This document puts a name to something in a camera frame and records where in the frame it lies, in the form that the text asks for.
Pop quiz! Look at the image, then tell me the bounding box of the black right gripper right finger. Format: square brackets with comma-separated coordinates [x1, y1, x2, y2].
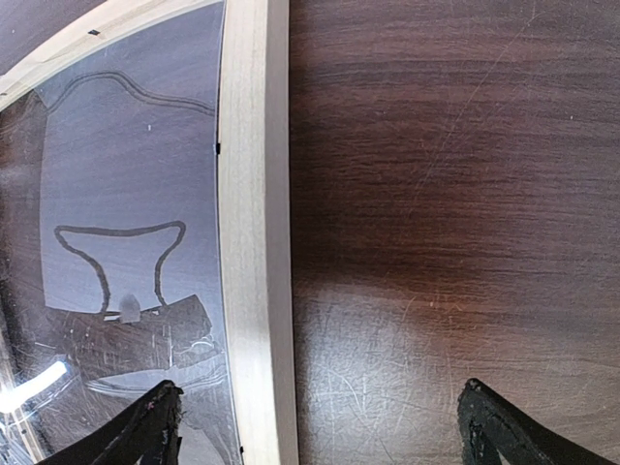
[457, 378, 610, 464]

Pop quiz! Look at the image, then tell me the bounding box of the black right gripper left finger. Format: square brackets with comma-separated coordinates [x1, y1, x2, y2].
[43, 380, 183, 465]

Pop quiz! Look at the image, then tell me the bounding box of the light wooden picture frame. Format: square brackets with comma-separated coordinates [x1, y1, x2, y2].
[1, 1, 298, 464]

